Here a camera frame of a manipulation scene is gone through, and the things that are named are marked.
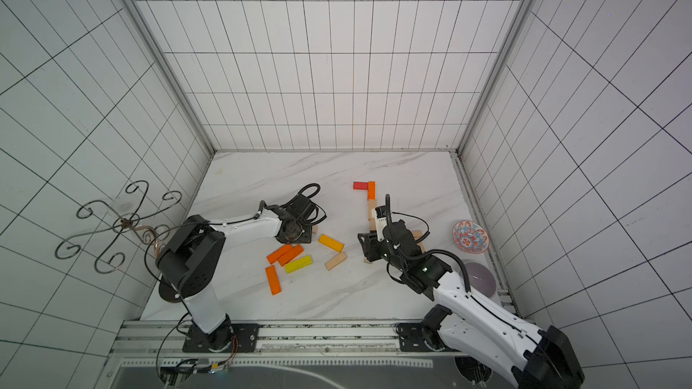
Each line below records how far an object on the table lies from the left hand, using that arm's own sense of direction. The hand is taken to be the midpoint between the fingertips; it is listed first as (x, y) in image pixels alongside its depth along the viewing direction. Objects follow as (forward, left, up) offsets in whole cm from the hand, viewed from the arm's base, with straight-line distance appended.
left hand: (298, 239), depth 93 cm
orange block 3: (-7, +2, +1) cm, 7 cm away
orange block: (+22, -27, 0) cm, 35 cm away
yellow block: (-9, -2, +1) cm, 9 cm away
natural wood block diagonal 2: (-7, -13, 0) cm, 15 cm away
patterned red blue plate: (+1, -61, +1) cm, 61 cm away
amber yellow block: (-2, -12, +1) cm, 12 cm away
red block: (+23, -23, +1) cm, 33 cm away
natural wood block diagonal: (+7, -27, -1) cm, 28 cm away
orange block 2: (-5, +6, 0) cm, 8 cm away
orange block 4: (-14, +6, 0) cm, 15 cm away
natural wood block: (+16, -27, 0) cm, 31 cm away
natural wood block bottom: (-14, -23, +18) cm, 33 cm away
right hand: (-3, -23, +14) cm, 27 cm away
